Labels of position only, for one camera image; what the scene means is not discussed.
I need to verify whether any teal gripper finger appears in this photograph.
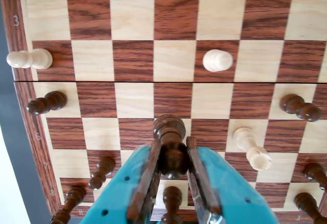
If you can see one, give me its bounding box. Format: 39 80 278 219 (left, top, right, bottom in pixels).
185 136 281 224
80 138 162 224

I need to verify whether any dark wooden pawn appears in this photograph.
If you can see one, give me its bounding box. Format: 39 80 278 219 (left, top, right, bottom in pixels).
278 94 322 123
87 155 116 191
26 91 68 116
302 162 327 191
152 114 190 181

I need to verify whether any light wooden pawn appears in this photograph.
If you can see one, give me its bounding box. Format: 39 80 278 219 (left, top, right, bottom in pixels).
202 49 234 73
6 48 54 70

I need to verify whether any dark wooden rook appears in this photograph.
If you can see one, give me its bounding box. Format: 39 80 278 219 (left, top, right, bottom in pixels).
293 192 327 224
49 185 87 224

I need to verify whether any light wooden rook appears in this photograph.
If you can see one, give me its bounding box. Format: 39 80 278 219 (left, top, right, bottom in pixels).
232 126 273 172

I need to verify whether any wooden folding chessboard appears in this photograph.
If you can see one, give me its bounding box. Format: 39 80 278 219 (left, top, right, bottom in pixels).
0 0 327 224

